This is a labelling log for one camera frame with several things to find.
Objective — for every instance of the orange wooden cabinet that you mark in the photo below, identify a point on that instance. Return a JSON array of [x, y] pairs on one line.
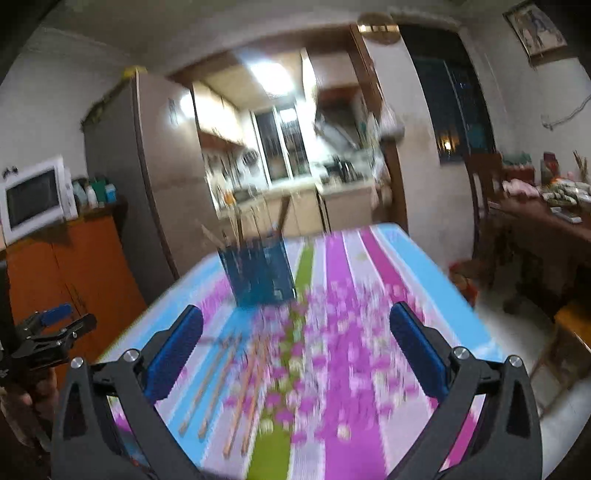
[[78, 277]]

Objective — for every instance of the floral striped tablecloth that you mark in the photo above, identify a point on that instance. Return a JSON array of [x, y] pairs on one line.
[[341, 286]]

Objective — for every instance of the green box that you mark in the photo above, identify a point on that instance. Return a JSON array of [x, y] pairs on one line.
[[99, 184]]

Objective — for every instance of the dark window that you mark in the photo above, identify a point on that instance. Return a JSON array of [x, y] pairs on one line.
[[450, 92]]

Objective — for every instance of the dark red jar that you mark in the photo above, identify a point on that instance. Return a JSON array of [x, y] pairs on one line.
[[549, 168]]

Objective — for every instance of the white microwave oven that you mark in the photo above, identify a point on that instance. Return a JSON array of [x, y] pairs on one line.
[[34, 201]]

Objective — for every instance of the steel range hood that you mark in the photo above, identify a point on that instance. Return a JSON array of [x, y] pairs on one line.
[[339, 134]]

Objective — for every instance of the grey refrigerator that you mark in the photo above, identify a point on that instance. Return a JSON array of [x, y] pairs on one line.
[[152, 184]]

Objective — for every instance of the cream kitchen wall cabinets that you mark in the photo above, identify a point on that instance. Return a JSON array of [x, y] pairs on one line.
[[221, 120]]

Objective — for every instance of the white hanging plastic bag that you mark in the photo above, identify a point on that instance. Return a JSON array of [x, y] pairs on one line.
[[391, 122]]

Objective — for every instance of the wooden stool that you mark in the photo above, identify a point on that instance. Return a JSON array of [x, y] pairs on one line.
[[572, 341]]

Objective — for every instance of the red basket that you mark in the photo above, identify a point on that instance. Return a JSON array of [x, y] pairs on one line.
[[464, 281]]

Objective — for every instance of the cream kitchen base cabinets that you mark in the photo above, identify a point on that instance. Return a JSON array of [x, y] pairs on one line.
[[341, 207]]

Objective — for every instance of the steel kettle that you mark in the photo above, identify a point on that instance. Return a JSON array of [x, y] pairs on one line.
[[348, 170]]

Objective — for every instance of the grey remote control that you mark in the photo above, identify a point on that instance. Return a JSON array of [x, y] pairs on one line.
[[567, 215]]

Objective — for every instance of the framed wall picture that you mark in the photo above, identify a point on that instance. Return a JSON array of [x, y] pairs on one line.
[[535, 32]]

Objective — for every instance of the white plastic bottle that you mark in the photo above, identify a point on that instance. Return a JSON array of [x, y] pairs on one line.
[[91, 196]]

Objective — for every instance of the pink cloth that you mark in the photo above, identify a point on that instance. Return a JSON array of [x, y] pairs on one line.
[[519, 188]]

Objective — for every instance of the barred kitchen window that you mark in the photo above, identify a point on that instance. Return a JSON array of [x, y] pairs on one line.
[[281, 143]]

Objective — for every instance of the round gold wall clock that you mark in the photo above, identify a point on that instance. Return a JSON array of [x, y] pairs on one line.
[[378, 28]]

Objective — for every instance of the dark wooden side table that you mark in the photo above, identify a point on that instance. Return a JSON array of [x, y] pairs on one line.
[[540, 249]]

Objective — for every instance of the square ceiling light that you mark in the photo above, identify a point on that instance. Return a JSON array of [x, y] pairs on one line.
[[273, 78]]

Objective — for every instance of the long bamboo chopstick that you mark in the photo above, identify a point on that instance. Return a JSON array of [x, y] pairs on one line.
[[240, 401], [220, 390], [255, 401], [205, 390]]

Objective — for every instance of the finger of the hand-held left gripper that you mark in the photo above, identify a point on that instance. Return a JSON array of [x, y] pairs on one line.
[[64, 334], [56, 314]]

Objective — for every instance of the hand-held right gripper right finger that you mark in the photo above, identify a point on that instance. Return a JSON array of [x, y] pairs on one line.
[[418, 350]]

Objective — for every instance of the person's left hand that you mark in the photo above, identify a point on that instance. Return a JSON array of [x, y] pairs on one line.
[[39, 394]]

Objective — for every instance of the wooden chair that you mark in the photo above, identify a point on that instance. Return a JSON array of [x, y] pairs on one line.
[[485, 203]]

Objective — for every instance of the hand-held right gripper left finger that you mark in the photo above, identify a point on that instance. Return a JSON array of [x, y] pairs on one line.
[[178, 350]]

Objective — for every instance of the blue slotted utensil holder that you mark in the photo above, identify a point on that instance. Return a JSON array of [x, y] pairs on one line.
[[261, 277]]

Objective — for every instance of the bunch of wooden chopsticks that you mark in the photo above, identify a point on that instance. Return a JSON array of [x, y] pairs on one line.
[[238, 226]]

